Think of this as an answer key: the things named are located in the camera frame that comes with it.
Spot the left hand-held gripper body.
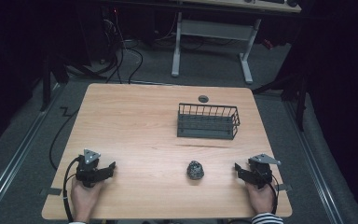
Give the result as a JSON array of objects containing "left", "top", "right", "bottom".
[{"left": 76, "top": 148, "right": 107, "bottom": 189}]

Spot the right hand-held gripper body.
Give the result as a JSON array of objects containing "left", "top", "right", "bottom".
[{"left": 247, "top": 153, "right": 282, "bottom": 189}]

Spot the person's right hand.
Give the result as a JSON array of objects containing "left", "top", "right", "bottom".
[{"left": 244, "top": 181, "right": 277, "bottom": 217}]

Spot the grey tape strip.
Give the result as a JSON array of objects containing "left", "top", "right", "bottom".
[
  {"left": 39, "top": 187, "right": 62, "bottom": 197},
  {"left": 274, "top": 183, "right": 293, "bottom": 192}
]

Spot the person's striped right sleeve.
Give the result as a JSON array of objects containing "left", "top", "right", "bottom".
[{"left": 250, "top": 212, "right": 284, "bottom": 224}]

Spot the dark crumpled ball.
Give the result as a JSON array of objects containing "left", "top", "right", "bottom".
[{"left": 186, "top": 160, "right": 205, "bottom": 181}]

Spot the dark metal stand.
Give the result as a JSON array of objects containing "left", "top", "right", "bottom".
[
  {"left": 39, "top": 50, "right": 108, "bottom": 113},
  {"left": 251, "top": 69, "right": 310, "bottom": 133}
]

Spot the small red object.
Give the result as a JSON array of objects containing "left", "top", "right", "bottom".
[{"left": 261, "top": 38, "right": 275, "bottom": 50}]

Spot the white-legged desk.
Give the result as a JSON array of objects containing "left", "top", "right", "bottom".
[{"left": 170, "top": 0, "right": 303, "bottom": 85}]

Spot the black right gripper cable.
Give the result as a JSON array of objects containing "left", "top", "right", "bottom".
[{"left": 265, "top": 173, "right": 281, "bottom": 216}]

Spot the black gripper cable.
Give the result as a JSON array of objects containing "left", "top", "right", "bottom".
[
  {"left": 62, "top": 156, "right": 82, "bottom": 224},
  {"left": 265, "top": 173, "right": 281, "bottom": 216}
]

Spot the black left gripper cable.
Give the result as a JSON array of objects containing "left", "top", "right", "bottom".
[{"left": 62, "top": 156, "right": 82, "bottom": 224}]

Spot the black floor cable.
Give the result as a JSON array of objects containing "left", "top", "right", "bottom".
[{"left": 48, "top": 105, "right": 80, "bottom": 171}]

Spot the metal floor rail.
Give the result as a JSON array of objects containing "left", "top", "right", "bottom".
[
  {"left": 283, "top": 99, "right": 345, "bottom": 224},
  {"left": 0, "top": 83, "right": 63, "bottom": 217}
]

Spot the black wire basket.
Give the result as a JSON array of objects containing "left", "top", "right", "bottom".
[{"left": 176, "top": 103, "right": 241, "bottom": 141}]

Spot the bundle of black floor cables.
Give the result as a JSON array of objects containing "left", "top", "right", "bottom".
[{"left": 101, "top": 18, "right": 145, "bottom": 85}]

